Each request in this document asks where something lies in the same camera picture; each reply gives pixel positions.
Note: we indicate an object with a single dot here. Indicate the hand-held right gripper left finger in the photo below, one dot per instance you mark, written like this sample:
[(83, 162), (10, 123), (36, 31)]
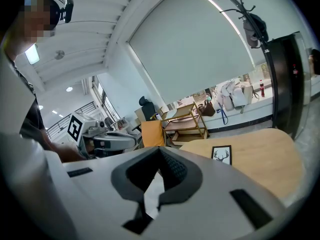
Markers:
[(130, 179)]

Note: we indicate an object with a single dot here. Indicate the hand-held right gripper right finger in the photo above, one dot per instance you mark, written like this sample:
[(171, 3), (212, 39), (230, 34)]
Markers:
[(185, 179)]

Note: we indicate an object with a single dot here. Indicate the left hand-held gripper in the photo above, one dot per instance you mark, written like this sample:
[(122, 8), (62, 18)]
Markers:
[(112, 141)]

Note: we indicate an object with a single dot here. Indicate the black picture frame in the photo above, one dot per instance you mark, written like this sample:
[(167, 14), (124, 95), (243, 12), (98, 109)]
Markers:
[(222, 154)]

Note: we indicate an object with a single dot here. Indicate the person's left forearm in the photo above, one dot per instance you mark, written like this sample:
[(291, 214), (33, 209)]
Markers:
[(67, 152)]

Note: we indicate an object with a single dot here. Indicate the oval light wooden table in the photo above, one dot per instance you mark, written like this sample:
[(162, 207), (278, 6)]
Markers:
[(262, 159)]

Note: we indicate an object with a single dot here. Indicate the orange cushion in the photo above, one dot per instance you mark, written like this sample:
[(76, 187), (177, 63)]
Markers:
[(152, 134)]

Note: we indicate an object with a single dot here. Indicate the black office chair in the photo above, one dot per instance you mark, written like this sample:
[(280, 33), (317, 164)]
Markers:
[(147, 107)]

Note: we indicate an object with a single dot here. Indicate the wooden trolley cart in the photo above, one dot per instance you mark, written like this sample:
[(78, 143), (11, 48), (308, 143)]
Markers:
[(186, 126)]

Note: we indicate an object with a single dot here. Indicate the white bottle blue label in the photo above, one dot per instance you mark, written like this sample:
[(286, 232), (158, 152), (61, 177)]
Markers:
[(158, 116)]

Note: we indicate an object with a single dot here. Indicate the black stair railing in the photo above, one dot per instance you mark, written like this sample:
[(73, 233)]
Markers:
[(62, 122)]

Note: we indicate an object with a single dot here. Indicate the round ceiling downlight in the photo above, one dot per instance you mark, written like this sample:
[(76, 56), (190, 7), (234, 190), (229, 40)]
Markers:
[(69, 89)]

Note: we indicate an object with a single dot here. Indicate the brown handbag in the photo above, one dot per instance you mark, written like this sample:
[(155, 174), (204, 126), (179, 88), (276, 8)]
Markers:
[(207, 109)]

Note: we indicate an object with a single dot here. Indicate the pile of white bags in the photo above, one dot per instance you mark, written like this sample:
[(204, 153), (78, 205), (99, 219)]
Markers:
[(235, 94)]

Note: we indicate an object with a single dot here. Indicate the round ceiling fixture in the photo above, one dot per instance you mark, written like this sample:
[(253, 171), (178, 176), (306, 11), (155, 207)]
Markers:
[(59, 55)]

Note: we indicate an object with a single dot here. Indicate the square ceiling light panel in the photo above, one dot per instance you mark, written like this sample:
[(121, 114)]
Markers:
[(32, 54)]

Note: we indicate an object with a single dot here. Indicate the red bottle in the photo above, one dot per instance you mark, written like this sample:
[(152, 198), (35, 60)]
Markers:
[(261, 89)]

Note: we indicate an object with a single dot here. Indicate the wide grey roller blind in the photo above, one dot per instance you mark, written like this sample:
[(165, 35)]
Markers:
[(190, 46)]

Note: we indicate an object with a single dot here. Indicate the black cabinet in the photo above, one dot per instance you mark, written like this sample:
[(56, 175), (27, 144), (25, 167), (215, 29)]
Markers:
[(287, 84)]

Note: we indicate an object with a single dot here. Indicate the person's head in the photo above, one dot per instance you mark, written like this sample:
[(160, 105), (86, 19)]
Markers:
[(35, 19)]

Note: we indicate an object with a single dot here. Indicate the grey bag on coat rack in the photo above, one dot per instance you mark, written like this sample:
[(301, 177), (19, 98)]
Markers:
[(255, 31)]

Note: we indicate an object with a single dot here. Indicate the black head camera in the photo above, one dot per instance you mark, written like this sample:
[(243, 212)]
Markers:
[(68, 9)]

